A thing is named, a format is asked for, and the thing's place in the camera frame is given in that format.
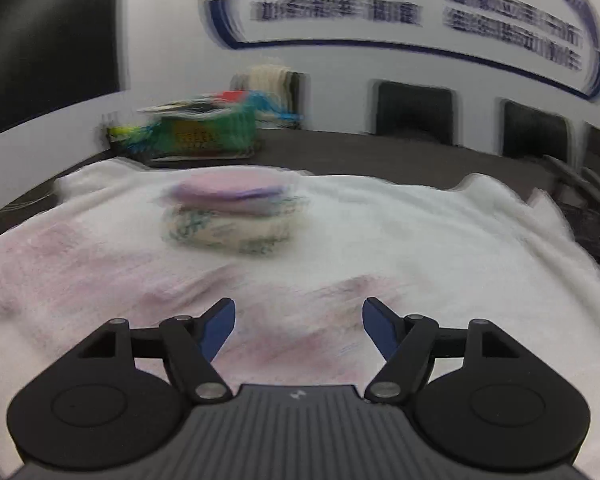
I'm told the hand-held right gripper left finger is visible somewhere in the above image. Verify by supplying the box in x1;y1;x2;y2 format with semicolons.
77;297;237;403

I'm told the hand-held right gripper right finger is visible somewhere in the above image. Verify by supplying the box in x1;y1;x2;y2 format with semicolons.
362;297;523;403

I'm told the pink floral garment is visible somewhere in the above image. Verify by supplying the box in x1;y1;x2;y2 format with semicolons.
0;217;426;396

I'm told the folded cream teal-flowered garment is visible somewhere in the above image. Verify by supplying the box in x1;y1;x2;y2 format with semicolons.
162;200;308;257

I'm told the white fluffy towel blanket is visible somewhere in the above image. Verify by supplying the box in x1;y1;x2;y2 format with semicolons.
0;157;600;480

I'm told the folded pink purple garment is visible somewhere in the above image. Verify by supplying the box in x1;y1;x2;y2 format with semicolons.
172;170;301;216

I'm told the yellow-green cloth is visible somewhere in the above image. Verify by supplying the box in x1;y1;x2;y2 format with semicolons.
107;125;151;144

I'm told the black office chair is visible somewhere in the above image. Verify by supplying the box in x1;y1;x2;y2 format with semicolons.
372;80;456;146
500;100;571;161

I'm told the dark object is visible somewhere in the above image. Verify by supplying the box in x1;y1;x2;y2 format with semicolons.
545;155;600;263

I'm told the cream cloth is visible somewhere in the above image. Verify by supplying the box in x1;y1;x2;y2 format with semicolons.
247;66;296;111

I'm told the green bag with blue straps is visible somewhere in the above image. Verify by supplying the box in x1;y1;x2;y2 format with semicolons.
137;91;306;167

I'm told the blue wall sign lettering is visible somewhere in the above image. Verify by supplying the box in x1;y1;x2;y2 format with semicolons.
197;0;600;106

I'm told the black wall screen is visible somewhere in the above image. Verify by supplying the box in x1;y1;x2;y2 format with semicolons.
0;0;128;142

